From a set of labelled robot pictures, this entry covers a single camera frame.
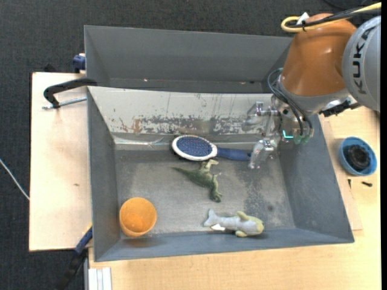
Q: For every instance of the grey metal bin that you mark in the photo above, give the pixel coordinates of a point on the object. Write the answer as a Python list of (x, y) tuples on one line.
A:
[(169, 192)]

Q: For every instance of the blue and white hairbrush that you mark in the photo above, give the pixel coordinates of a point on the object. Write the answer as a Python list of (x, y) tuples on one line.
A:
[(193, 147)]

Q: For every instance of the blue bowl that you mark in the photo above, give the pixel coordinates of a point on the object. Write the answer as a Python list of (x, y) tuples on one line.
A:
[(344, 162)]

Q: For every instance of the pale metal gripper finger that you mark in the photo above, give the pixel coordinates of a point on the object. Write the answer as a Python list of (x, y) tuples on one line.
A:
[(258, 109), (260, 153)]

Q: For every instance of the grey and yellow plush shark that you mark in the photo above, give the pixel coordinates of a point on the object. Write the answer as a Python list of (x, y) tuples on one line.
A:
[(232, 222)]

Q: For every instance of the black round part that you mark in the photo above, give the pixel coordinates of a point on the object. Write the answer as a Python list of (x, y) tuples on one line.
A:
[(359, 158)]

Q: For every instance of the orange plastic cup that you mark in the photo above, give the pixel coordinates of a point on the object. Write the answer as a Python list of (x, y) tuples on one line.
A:
[(137, 217)]

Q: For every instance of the small black screw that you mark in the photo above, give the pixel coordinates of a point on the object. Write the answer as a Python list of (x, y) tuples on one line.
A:
[(367, 184)]

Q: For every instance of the green toy dinosaur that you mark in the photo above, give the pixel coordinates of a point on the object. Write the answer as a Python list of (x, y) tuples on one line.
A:
[(207, 178)]

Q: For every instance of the pale wood board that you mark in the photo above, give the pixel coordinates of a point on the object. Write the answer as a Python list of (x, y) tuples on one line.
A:
[(57, 162)]

